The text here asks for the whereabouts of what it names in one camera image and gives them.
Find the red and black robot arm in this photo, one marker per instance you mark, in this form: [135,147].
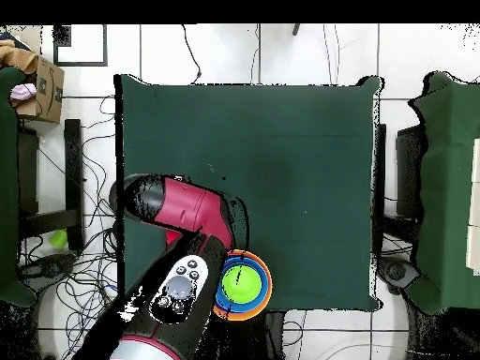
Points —
[187,210]

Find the dark green tablecloth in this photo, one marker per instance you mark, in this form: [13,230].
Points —
[300,131]

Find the deep blue bowl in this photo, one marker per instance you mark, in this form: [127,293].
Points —
[265,273]

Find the lime green cup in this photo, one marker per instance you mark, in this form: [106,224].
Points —
[59,239]

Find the green bowl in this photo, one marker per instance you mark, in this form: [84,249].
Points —
[247,288]

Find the white box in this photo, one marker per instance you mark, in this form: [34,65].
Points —
[474,243]

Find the pink cloth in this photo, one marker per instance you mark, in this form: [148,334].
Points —
[23,92]

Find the cardboard box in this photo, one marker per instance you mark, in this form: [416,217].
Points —
[48,101]

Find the black cabinet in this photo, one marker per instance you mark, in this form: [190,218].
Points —
[408,168]

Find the light orange bowl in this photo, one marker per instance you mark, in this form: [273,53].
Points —
[247,317]

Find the brown crumpled paper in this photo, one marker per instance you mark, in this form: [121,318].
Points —
[18,56]

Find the green cloth covered table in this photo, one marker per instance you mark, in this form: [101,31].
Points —
[7,187]
[446,187]

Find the black square frame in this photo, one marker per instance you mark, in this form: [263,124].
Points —
[80,64]

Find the black bench frame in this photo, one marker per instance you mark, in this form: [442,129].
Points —
[73,168]

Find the black stand leg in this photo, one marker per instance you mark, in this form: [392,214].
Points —
[296,29]

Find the grey floor equipment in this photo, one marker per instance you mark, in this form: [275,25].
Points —
[397,272]

